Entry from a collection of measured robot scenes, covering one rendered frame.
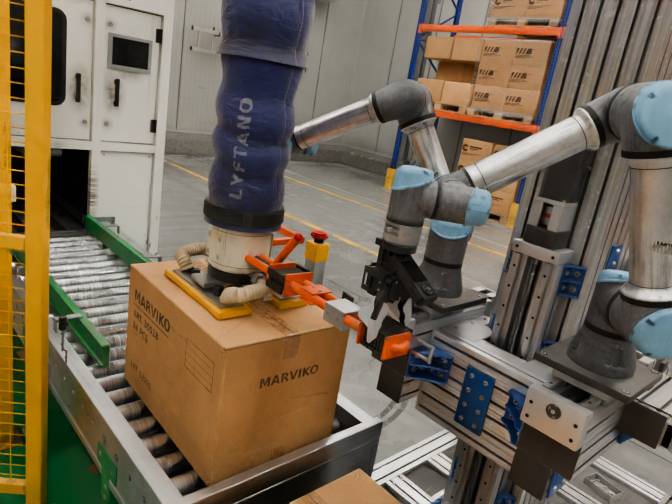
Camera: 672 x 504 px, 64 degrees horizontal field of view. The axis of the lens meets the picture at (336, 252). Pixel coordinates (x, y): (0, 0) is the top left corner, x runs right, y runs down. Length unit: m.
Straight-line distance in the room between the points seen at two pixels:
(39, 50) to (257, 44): 0.60
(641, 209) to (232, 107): 0.95
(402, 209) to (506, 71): 8.26
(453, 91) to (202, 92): 4.74
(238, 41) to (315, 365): 0.86
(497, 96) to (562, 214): 7.80
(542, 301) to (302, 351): 0.65
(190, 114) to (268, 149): 9.56
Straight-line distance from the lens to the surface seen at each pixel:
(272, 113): 1.41
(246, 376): 1.36
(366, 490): 1.58
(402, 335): 1.11
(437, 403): 1.65
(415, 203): 1.03
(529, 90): 8.99
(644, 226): 1.18
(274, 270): 1.34
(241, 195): 1.42
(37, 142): 1.70
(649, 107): 1.11
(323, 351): 1.48
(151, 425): 1.74
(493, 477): 1.78
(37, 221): 1.75
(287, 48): 1.41
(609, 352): 1.37
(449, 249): 1.56
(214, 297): 1.48
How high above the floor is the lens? 1.54
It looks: 16 degrees down
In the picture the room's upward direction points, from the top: 10 degrees clockwise
